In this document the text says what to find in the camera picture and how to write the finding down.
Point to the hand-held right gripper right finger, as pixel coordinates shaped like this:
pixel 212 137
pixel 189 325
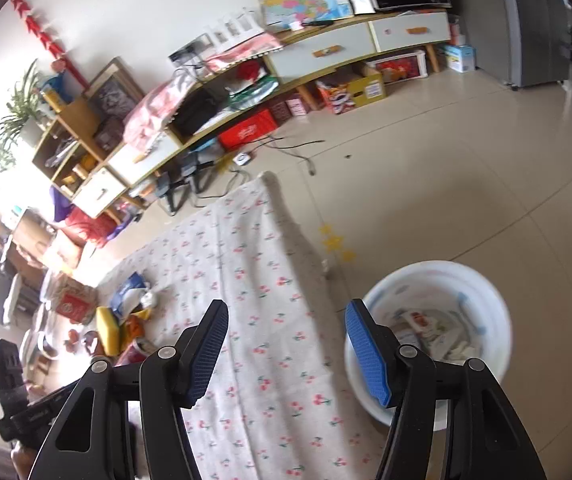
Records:
pixel 366 355

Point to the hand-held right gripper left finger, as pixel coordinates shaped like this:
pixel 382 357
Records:
pixel 207 350

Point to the red white packet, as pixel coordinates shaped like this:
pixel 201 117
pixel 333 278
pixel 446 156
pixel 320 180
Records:
pixel 136 351

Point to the orange packet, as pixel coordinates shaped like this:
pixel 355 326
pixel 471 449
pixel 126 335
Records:
pixel 136 327

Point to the white tissue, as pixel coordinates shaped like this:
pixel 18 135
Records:
pixel 149 300

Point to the blue white snack bag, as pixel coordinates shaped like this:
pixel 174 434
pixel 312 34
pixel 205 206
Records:
pixel 128 291

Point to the yellow packet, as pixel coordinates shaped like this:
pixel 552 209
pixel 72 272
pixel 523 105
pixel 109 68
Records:
pixel 108 332

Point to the white plastic bucket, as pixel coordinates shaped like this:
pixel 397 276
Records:
pixel 491 310

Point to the red white wrapper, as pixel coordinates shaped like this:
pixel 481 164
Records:
pixel 420 322

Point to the floral white tablecloth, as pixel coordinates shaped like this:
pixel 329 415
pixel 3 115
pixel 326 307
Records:
pixel 266 285

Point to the red white printed carton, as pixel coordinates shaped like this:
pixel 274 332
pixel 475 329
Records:
pixel 73 302

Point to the yellow star floor stickers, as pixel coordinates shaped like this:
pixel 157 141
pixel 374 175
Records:
pixel 333 244

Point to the brown cardboard box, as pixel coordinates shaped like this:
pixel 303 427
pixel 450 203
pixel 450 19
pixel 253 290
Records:
pixel 33 235

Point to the red cloth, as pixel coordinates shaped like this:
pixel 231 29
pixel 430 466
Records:
pixel 91 225

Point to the purple cloth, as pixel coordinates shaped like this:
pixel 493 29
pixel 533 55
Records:
pixel 60 205

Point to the black electronic devices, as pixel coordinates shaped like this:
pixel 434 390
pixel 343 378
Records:
pixel 188 170

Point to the white power strip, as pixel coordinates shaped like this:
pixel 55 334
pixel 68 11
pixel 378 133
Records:
pixel 243 159

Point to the red gift box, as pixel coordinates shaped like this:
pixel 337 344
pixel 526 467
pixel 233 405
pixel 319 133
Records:
pixel 246 130

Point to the black box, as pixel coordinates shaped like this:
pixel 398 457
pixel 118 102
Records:
pixel 198 110

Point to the pink patterned box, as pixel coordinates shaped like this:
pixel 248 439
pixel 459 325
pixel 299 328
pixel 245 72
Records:
pixel 297 107

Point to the orange patterned snack box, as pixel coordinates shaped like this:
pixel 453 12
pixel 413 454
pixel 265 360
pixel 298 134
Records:
pixel 336 97

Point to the yellow cardboard carton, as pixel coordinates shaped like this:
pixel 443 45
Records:
pixel 368 90

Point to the potted green plant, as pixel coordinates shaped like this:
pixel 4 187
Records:
pixel 21 110

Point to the wooden cube shelf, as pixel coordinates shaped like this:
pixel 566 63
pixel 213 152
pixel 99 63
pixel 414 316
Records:
pixel 78 110

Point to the framed picture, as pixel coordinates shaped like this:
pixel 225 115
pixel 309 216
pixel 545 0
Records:
pixel 113 92

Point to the white storage bin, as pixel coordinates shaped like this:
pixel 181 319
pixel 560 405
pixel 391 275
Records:
pixel 398 67

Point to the pink checked cloth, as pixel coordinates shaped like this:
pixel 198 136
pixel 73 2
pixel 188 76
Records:
pixel 246 50

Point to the long white wooden cabinet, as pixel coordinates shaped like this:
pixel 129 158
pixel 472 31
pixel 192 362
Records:
pixel 296 57

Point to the blue white tissue carton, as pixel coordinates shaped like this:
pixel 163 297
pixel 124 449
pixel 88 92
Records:
pixel 458 57

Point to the orange white box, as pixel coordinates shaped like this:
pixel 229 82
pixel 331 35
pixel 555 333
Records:
pixel 457 30

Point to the colourful map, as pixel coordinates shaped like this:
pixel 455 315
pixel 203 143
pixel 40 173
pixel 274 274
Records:
pixel 306 0

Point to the grey refrigerator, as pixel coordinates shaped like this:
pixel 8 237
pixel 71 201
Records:
pixel 526 25

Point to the white photo frame rack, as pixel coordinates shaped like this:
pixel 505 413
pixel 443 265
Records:
pixel 233 27

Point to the red wall decoration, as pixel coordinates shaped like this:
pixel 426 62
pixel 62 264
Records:
pixel 46 40

